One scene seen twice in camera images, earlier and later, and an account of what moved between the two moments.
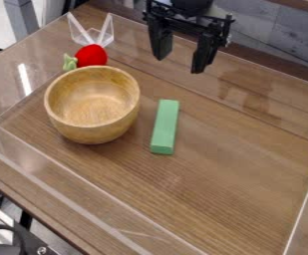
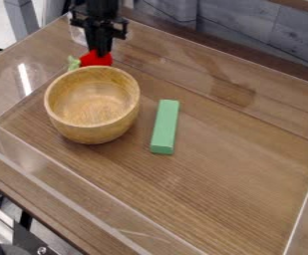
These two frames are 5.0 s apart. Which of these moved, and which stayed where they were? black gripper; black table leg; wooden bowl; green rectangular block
Moved: black gripper
Stayed: black table leg; wooden bowl; green rectangular block
